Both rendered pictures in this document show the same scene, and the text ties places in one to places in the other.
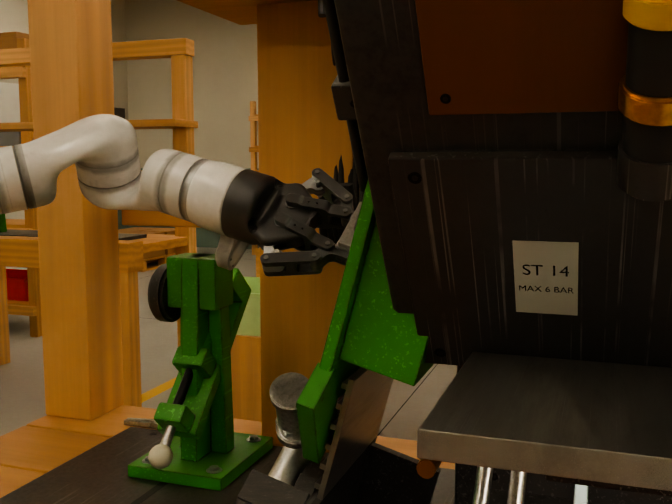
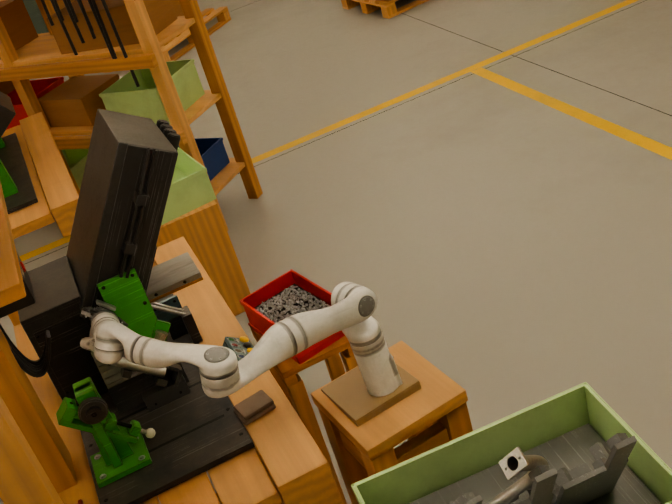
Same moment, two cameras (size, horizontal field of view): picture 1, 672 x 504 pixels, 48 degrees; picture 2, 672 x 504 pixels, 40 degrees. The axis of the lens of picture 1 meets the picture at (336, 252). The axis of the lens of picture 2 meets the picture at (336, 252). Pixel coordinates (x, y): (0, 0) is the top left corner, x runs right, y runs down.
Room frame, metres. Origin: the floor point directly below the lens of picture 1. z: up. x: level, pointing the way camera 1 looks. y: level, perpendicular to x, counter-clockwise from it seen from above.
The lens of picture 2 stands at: (1.44, 2.20, 2.46)
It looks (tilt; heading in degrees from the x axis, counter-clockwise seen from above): 30 degrees down; 236
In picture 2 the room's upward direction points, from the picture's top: 17 degrees counter-clockwise
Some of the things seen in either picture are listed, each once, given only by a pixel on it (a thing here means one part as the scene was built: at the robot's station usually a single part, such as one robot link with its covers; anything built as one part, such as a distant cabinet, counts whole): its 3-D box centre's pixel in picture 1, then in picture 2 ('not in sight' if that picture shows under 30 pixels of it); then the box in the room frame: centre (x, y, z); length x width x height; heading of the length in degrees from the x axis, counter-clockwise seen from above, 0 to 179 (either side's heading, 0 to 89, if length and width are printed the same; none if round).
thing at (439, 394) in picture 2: not in sight; (387, 396); (0.33, 0.57, 0.83); 0.32 x 0.32 x 0.04; 77
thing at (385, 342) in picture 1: (396, 291); (128, 304); (0.67, -0.05, 1.17); 0.13 x 0.12 x 0.20; 71
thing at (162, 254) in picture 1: (139, 248); not in sight; (9.85, 2.57, 0.22); 1.20 x 0.81 x 0.44; 164
